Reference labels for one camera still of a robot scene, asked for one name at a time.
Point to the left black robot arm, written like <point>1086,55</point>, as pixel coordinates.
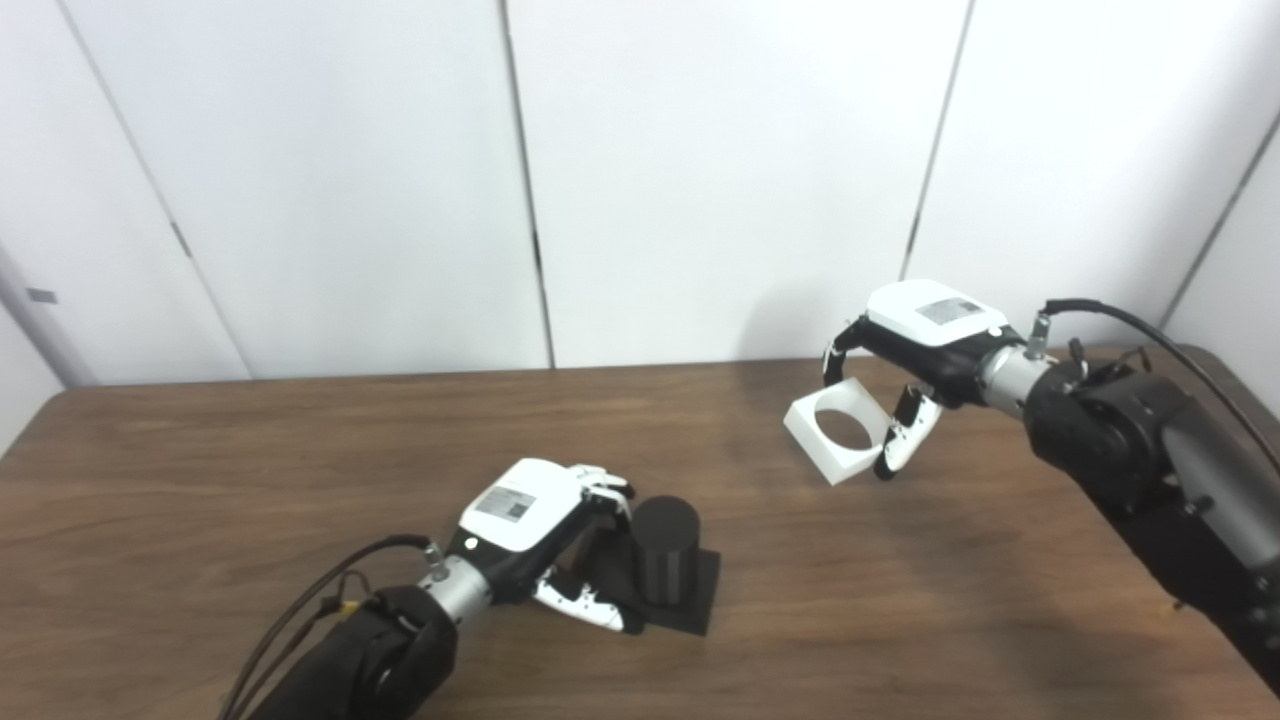
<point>380,660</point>

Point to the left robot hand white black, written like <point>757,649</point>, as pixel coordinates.
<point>520,520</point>

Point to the white square piece with hole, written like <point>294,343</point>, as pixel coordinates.
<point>815,440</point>

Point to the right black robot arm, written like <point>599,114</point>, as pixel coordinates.
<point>1150,450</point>

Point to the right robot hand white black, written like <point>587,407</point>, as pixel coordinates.
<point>930,325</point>

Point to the grey wall post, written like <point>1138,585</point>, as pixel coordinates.
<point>50,335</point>

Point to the small grey label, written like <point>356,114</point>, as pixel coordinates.
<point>42,296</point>

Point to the black peg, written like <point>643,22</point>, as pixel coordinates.
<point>665,550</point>

